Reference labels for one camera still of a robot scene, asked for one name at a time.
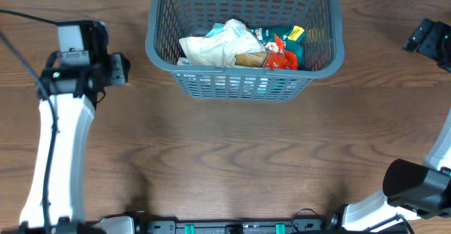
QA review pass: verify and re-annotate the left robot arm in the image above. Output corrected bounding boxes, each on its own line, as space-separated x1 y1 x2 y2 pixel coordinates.
1 20 136 234

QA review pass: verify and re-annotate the orange spaghetti packet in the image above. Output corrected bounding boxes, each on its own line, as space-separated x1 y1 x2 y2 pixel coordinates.
233 50 292 70

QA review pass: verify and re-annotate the grey plastic basket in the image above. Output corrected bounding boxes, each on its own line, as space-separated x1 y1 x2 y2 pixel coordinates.
145 0 345 101

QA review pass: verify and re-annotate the light blue snack packet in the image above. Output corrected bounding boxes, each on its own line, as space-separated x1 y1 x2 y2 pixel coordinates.
205 23 225 37

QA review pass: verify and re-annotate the tissue multipack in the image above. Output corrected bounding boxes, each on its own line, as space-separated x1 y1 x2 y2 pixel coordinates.
175 56 268 90

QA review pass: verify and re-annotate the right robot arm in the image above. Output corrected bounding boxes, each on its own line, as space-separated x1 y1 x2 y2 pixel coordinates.
328 119 450 233

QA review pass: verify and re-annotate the green coffee bag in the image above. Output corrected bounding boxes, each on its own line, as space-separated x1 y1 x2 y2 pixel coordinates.
250 25 307 70

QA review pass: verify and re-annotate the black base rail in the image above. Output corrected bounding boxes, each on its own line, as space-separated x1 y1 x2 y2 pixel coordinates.
135 216 409 234

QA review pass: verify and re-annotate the cream paper pouch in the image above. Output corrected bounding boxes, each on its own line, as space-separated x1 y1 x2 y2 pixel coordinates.
179 19 266 68

